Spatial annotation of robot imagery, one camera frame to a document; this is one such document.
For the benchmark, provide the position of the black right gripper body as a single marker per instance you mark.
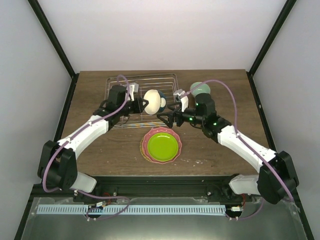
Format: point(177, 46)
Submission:
point(181, 121)

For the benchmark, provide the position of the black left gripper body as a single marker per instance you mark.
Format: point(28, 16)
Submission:
point(132, 110)

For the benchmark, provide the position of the white and teal bowl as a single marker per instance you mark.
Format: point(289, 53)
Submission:
point(156, 102)

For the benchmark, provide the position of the chrome wire dish rack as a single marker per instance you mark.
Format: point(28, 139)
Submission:
point(167, 83)

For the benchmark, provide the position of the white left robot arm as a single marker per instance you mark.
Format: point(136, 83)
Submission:
point(58, 161)

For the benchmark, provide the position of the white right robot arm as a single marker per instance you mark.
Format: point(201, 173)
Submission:
point(276, 176)

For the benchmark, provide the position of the lime green plate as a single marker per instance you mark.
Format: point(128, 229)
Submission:
point(162, 147)

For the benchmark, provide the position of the pink scalloped plate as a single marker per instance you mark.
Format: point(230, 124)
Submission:
point(156, 130)

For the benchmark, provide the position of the pale green bowl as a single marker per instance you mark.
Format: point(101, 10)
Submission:
point(199, 88)

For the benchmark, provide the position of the light blue slotted strip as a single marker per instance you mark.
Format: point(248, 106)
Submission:
point(78, 209)

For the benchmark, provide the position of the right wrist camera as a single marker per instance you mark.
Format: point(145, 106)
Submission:
point(180, 96)

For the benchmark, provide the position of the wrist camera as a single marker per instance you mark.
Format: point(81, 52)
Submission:
point(133, 89)
point(180, 96)

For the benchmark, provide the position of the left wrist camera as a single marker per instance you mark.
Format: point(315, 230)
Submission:
point(133, 89)

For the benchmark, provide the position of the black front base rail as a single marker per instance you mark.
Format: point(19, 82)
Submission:
point(211, 188)

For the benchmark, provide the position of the black aluminium frame post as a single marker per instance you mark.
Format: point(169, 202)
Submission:
point(43, 20)

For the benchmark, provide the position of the black right frame post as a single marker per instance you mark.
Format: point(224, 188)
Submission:
point(280, 20)

